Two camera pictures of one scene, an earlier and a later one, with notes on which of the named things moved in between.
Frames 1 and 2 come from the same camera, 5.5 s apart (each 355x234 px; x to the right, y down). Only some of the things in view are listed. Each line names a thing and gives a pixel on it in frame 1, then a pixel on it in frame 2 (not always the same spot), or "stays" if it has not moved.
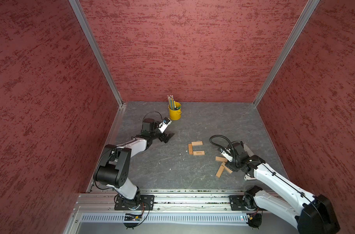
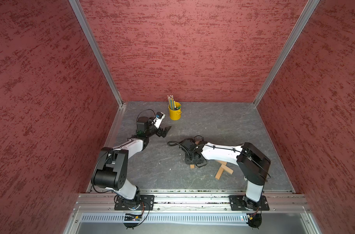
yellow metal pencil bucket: [175, 115] stays
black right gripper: [232, 166] -> [188, 161]
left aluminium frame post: [87, 29] stays
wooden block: [220, 171] stays
